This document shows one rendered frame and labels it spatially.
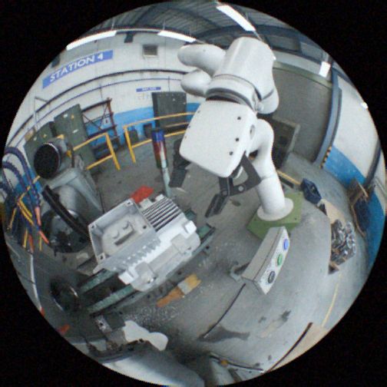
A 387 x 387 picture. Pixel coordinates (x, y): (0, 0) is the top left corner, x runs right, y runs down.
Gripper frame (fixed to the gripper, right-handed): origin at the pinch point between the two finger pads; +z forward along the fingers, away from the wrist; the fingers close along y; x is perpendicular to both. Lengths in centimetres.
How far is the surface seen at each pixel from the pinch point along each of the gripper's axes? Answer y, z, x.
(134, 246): 1.0, 10.3, 8.9
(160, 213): 6.0, 8.7, 0.4
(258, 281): -19.0, 8.3, -3.8
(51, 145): 55, 5, 37
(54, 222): 26.8, 24.4, 30.3
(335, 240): -137, 1, -142
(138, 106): 513, -109, -139
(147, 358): -18.0, 23.3, 19.8
